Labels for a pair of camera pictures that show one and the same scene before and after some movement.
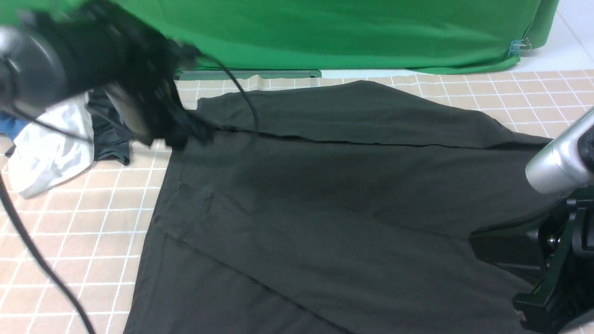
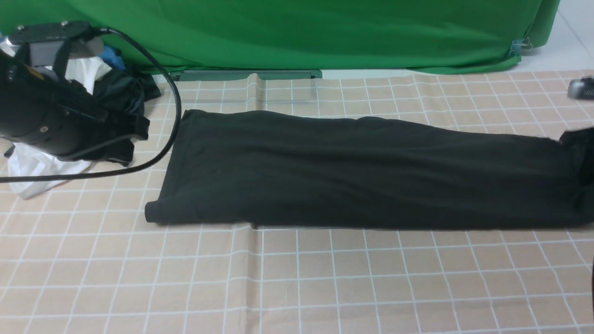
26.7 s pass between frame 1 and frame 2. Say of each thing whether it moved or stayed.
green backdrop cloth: stayed
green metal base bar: stayed
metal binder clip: stayed
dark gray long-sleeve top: moved
